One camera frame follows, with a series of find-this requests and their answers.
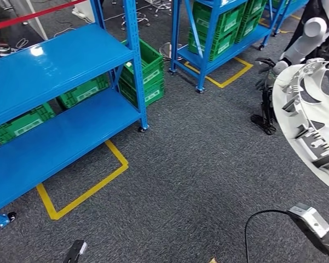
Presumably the grey plastic wheel hubcap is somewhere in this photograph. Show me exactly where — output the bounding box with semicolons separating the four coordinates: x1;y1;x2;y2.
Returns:
272;58;329;197

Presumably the blue metal shelf rack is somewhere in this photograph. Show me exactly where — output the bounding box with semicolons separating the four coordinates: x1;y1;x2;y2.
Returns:
168;0;294;94
0;0;150;228
263;0;309;37

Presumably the yellow floor tape square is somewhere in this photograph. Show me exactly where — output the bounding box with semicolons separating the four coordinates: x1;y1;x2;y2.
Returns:
36;139;129;221

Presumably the standing humanoid robot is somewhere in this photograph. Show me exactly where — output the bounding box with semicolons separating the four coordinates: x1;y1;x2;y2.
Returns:
250;0;329;136

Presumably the red barrier belt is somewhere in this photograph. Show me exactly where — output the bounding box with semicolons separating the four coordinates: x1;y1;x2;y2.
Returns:
0;0;85;33

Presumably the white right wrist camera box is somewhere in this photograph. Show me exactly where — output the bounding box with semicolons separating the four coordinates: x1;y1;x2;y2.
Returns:
288;203;329;239

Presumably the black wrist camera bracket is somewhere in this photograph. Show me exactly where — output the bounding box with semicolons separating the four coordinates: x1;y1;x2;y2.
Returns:
287;212;329;263

